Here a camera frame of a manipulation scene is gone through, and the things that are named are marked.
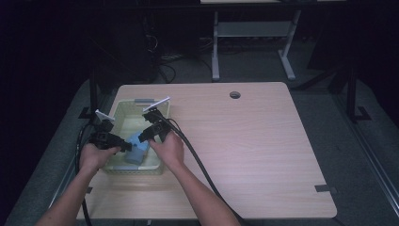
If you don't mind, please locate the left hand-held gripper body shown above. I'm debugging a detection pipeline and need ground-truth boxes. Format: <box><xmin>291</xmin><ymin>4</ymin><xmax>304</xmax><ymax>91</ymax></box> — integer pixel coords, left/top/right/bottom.
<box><xmin>88</xmin><ymin>108</ymin><xmax>124</xmax><ymax>151</ymax></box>

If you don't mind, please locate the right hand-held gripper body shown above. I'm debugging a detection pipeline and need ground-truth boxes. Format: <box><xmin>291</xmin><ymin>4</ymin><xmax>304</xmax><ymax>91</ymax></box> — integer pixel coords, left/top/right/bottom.
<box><xmin>142</xmin><ymin>96</ymin><xmax>173</xmax><ymax>142</ymax></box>

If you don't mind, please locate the plain blue knit glove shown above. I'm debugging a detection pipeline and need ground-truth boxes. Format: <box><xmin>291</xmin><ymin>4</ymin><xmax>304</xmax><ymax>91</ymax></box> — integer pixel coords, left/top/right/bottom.
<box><xmin>125</xmin><ymin>140</ymin><xmax>151</xmax><ymax>166</ymax></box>

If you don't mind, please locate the pale yellow plastic basket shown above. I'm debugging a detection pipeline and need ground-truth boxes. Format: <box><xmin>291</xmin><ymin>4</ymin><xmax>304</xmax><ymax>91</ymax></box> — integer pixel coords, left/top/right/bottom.
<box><xmin>102</xmin><ymin>98</ymin><xmax>172</xmax><ymax>176</ymax></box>

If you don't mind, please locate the person's left hand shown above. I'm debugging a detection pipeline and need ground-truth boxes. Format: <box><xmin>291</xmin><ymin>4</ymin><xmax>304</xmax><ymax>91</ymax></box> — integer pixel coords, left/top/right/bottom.
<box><xmin>78</xmin><ymin>143</ymin><xmax>121</xmax><ymax>173</ymax></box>

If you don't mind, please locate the person's right hand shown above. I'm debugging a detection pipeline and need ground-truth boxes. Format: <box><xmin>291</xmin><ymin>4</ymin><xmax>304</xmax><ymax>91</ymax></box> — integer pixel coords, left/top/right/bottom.
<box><xmin>148</xmin><ymin>131</ymin><xmax>186</xmax><ymax>172</ymax></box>

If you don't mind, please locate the black metal stand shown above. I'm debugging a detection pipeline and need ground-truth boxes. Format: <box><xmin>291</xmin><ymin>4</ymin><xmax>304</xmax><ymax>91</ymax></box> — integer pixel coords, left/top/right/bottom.
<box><xmin>344</xmin><ymin>67</ymin><xmax>373</xmax><ymax>123</ymax></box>
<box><xmin>78</xmin><ymin>67</ymin><xmax>101</xmax><ymax>123</ymax></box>

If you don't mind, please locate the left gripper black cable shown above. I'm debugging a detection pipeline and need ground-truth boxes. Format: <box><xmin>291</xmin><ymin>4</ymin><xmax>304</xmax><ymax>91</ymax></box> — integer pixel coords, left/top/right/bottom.
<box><xmin>74</xmin><ymin>121</ymin><xmax>95</xmax><ymax>226</ymax></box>

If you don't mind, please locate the metal floor rail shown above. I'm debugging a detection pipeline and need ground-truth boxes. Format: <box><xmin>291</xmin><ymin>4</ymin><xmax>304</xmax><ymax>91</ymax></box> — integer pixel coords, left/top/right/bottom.
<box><xmin>332</xmin><ymin>92</ymin><xmax>399</xmax><ymax>218</ymax></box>
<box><xmin>39</xmin><ymin>90</ymin><xmax>111</xmax><ymax>226</ymax></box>

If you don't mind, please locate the tangle of floor cables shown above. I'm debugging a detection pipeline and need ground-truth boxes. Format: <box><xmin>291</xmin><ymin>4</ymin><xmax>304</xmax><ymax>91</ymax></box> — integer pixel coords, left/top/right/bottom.
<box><xmin>144</xmin><ymin>34</ymin><xmax>215</xmax><ymax>83</ymax></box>

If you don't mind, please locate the white metal table frame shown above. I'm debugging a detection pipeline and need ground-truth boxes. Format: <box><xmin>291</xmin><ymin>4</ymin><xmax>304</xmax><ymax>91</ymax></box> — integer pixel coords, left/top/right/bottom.
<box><xmin>211</xmin><ymin>10</ymin><xmax>302</xmax><ymax>81</ymax></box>

